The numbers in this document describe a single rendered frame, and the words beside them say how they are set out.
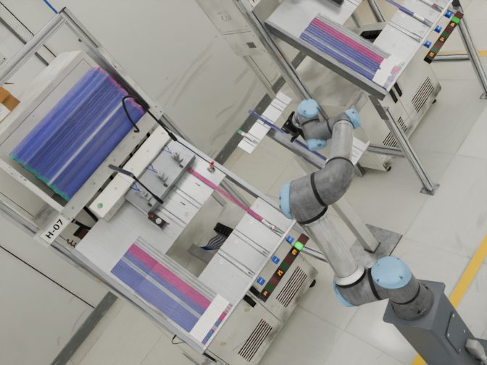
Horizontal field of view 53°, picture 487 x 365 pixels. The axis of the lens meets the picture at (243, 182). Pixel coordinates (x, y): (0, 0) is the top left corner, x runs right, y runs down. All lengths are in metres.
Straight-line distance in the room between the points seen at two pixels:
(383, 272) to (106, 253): 1.16
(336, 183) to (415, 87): 1.76
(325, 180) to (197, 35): 2.73
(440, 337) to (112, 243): 1.36
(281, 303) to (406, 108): 1.39
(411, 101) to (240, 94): 1.65
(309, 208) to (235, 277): 0.66
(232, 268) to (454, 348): 0.91
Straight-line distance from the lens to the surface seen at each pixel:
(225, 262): 2.14
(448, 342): 2.04
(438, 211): 2.85
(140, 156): 2.23
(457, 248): 2.68
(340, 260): 1.71
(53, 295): 3.94
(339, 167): 1.57
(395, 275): 1.73
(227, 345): 2.60
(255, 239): 2.16
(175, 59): 3.98
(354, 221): 2.64
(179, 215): 2.20
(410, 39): 2.71
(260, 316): 2.67
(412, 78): 3.20
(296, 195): 1.57
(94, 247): 2.24
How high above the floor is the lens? 2.14
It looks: 33 degrees down
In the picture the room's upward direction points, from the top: 42 degrees counter-clockwise
